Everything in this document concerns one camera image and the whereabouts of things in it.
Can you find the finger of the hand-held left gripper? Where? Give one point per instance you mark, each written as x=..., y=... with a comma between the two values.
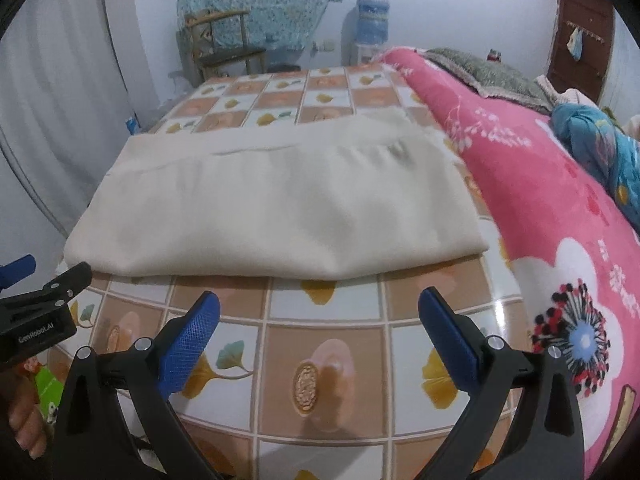
x=72, y=282
x=17, y=270

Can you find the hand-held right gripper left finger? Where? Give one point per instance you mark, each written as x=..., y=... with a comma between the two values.
x=187, y=345

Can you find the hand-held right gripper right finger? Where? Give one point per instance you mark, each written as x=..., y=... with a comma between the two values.
x=450, y=345

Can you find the cream zip jacket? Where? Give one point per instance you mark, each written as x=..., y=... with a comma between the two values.
x=280, y=210

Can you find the person's left hand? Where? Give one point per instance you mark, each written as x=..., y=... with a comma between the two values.
x=27, y=420

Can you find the green printed item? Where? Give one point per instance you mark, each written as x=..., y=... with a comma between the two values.
x=50, y=387

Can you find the grey curtain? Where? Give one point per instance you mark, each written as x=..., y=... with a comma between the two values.
x=50, y=110

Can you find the pink floral blanket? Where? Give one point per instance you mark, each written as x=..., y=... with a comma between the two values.
x=530, y=200

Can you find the small blue packet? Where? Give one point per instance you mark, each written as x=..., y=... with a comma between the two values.
x=132, y=125

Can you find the blue patterned garment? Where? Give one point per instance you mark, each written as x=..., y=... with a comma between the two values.
x=590, y=145

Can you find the wooden chair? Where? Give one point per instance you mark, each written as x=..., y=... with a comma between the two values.
x=230, y=55

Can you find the small red item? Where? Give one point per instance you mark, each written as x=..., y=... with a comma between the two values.
x=495, y=55

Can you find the black bag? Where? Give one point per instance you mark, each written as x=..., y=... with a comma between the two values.
x=282, y=67

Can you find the white water dispenser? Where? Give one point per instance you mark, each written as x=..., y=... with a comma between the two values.
x=367, y=54

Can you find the small blue hanging cloth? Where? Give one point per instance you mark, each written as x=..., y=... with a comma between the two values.
x=576, y=45

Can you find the brown wooden door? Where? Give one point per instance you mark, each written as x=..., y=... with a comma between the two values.
x=595, y=20

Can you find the white wall socket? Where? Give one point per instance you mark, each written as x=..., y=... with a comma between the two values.
x=325, y=46

